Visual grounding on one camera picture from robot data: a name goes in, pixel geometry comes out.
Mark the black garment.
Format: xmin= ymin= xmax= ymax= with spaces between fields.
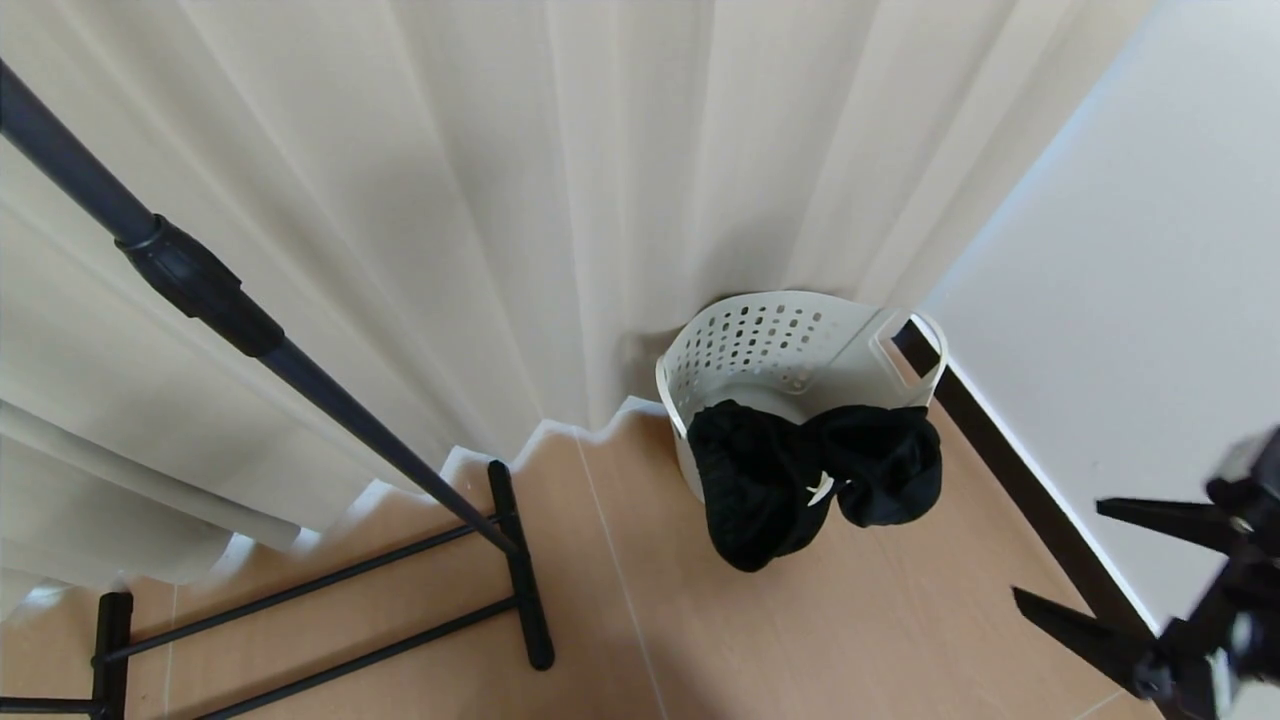
xmin=810 ymin=404 xmax=944 ymax=529
xmin=687 ymin=400 xmax=836 ymax=573

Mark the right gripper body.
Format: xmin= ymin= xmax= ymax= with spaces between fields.
xmin=1135 ymin=478 xmax=1280 ymax=720

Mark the beige curtain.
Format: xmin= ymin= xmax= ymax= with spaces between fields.
xmin=0 ymin=0 xmax=1161 ymax=621

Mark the white laundry basket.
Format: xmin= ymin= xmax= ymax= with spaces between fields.
xmin=655 ymin=290 xmax=949 ymax=501

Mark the black clothes rack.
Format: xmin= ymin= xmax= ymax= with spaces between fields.
xmin=0 ymin=58 xmax=556 ymax=720

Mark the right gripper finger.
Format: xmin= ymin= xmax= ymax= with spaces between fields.
xmin=1012 ymin=587 xmax=1171 ymax=696
xmin=1097 ymin=497 xmax=1247 ymax=554

